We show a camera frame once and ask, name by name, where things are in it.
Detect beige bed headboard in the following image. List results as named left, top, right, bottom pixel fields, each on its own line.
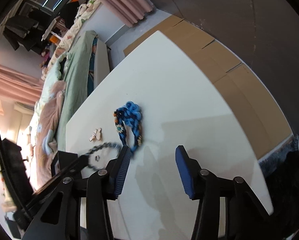
left=14, top=102, right=36, bottom=116

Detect black jewelry box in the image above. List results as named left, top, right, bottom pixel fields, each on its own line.
left=51, top=151, right=81, bottom=178

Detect dark brown wardrobe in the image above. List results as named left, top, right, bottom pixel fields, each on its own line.
left=149, top=0, right=299, bottom=143

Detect printed window seat cushion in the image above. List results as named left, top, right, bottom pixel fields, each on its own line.
left=41, top=0, right=103, bottom=80

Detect white folding stand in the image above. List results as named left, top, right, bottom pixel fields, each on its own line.
left=41, top=17, right=63, bottom=42

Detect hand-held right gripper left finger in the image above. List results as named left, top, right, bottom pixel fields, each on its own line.
left=21, top=145, right=132, bottom=240

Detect bed with green sheet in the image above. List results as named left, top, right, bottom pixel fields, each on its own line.
left=56, top=30, right=99, bottom=152

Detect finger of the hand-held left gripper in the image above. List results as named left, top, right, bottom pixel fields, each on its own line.
left=22, top=155, right=90, bottom=209

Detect blue braided bracelet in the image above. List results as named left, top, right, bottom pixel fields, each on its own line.
left=113, top=101, right=143, bottom=154

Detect white low table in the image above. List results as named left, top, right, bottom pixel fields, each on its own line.
left=123, top=14, right=294, bottom=161

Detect pink floral blanket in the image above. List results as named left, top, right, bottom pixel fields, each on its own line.
left=29, top=81, right=66, bottom=193

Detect pink curtain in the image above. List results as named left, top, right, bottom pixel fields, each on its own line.
left=0, top=59, right=44, bottom=105
left=72, top=0, right=155, bottom=27

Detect hanging dark coats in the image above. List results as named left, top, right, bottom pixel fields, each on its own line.
left=3, top=7, right=55, bottom=53

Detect grey shaggy rug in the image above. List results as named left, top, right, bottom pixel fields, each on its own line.
left=259, top=134, right=299, bottom=180

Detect dark stone bead bracelet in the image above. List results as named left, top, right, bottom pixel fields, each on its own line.
left=86, top=141, right=123, bottom=169

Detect light green quilt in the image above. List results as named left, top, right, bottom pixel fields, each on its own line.
left=35, top=52, right=72, bottom=105

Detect white butterfly hair clip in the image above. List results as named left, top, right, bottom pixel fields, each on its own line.
left=89, top=128, right=103, bottom=142

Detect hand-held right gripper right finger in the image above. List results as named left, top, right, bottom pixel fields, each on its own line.
left=175, top=145, right=271, bottom=240

